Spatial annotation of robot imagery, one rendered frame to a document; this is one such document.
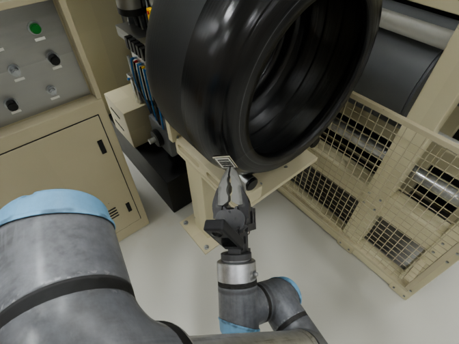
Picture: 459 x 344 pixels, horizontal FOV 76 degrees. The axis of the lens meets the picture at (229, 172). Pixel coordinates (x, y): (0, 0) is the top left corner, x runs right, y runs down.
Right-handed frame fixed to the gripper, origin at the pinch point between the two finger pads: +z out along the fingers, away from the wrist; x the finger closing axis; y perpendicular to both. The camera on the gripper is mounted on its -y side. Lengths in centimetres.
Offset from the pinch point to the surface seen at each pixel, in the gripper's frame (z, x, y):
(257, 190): -3.6, -0.3, 22.2
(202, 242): -29, -57, 91
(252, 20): 21.9, 13.3, -19.8
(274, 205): -10, -21, 124
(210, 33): 21.1, 6.3, -20.9
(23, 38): 45, -63, -8
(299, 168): 3.9, 9.6, 39.9
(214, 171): 2.8, -13.5, 20.4
